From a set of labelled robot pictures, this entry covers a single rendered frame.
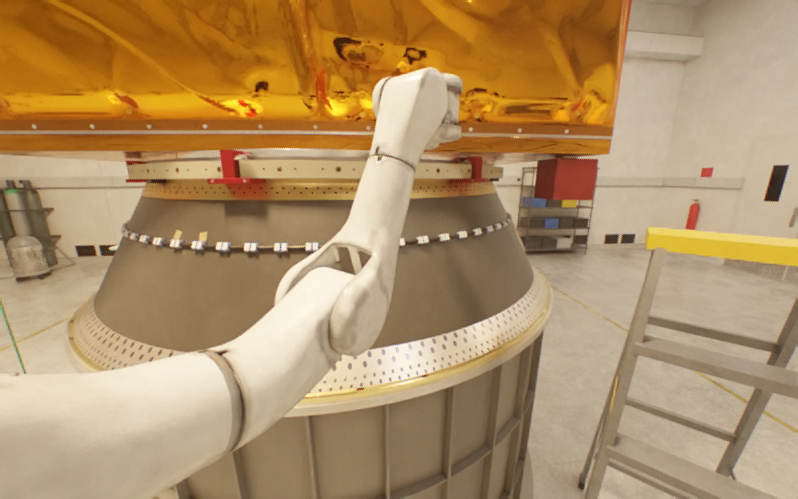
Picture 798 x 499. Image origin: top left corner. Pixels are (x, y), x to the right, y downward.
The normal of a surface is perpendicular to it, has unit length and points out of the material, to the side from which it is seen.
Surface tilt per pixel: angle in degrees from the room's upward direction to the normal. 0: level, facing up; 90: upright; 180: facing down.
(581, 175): 90
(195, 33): 84
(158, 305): 62
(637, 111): 90
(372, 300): 88
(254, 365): 42
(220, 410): 72
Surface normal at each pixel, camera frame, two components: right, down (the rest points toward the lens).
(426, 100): 0.73, 0.24
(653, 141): 0.11, 0.24
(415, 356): 0.25, -0.56
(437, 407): 0.42, 0.22
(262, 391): 0.87, -0.27
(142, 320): -0.32, -0.25
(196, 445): 0.89, 0.11
